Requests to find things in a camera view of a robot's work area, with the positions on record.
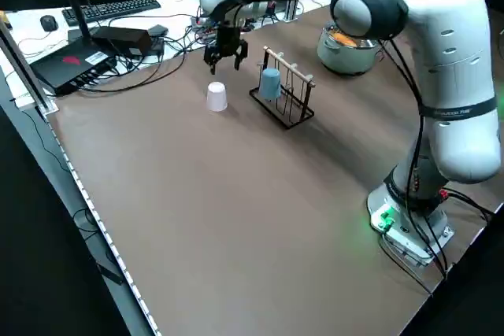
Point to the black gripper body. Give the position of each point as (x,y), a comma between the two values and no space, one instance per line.
(227,39)

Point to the pale pink cup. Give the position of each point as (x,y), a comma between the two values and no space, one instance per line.
(217,98)

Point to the blue cup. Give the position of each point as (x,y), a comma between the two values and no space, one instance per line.
(270,84)

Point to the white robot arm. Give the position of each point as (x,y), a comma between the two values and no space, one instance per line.
(453,76)

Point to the small black adapter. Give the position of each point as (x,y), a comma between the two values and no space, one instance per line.
(157,30)

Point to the black power brick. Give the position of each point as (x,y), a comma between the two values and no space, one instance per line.
(122,39)

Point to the pale green electric pot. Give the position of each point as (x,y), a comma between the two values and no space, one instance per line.
(346,58)

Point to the black keyboard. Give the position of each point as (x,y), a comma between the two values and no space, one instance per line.
(114,7)

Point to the black device with red logo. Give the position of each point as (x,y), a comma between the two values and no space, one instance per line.
(67,64)

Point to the black stand pole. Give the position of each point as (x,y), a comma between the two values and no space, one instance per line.
(75,5)

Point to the black computer mouse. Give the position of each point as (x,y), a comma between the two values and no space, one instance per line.
(49,22)

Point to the aluminium frame post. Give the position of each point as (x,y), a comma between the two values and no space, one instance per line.
(293,9)
(23,64)

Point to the silver table edge rail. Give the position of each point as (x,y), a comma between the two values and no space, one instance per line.
(98,226)

